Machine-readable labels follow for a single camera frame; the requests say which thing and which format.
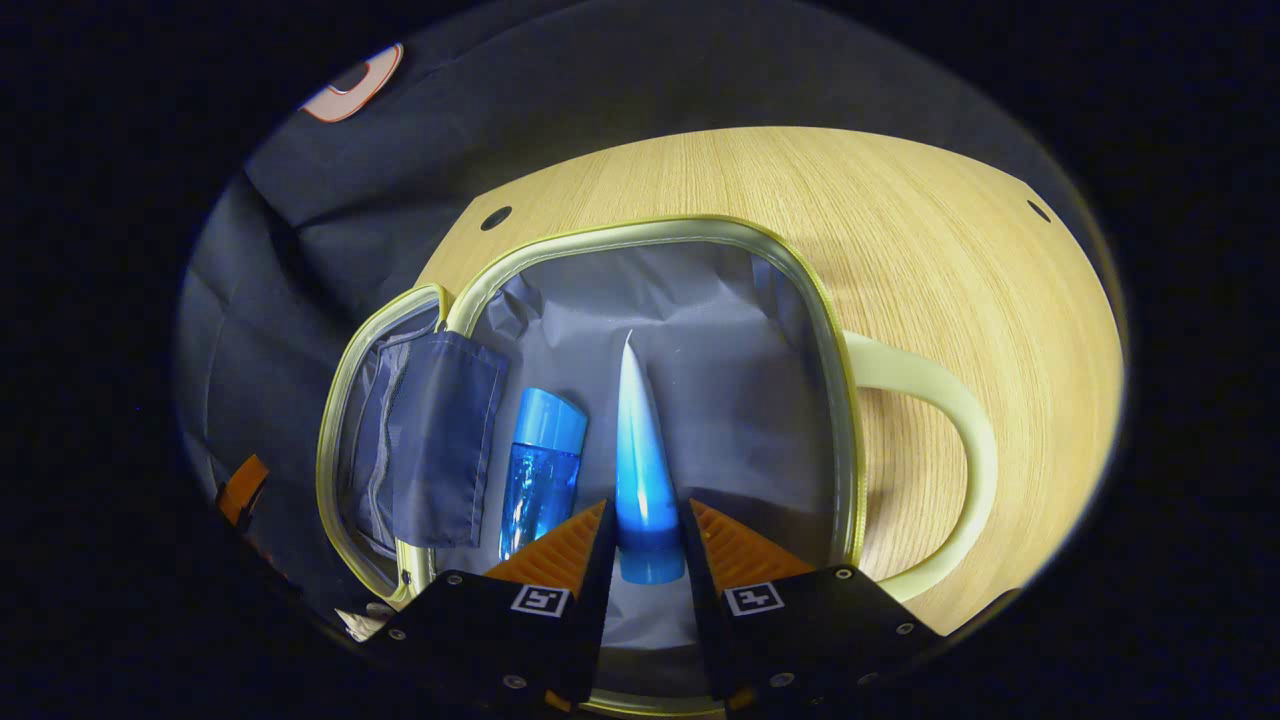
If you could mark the blue skin care bottle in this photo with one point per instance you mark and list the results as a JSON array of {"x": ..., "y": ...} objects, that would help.
[{"x": 545, "y": 460}]

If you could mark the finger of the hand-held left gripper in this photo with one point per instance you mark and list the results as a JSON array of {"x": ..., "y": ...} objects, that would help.
[{"x": 243, "y": 490}]

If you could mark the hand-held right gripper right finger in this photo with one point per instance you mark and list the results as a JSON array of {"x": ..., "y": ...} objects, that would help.
[{"x": 700, "y": 620}]

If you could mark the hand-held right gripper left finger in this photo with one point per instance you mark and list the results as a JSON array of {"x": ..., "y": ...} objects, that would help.
[{"x": 597, "y": 620}]

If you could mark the pale yellow suitcase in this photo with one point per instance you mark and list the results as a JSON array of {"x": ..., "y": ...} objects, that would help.
[{"x": 720, "y": 400}]

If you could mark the white and blue tube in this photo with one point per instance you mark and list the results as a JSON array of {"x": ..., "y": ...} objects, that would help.
[{"x": 640, "y": 470}]

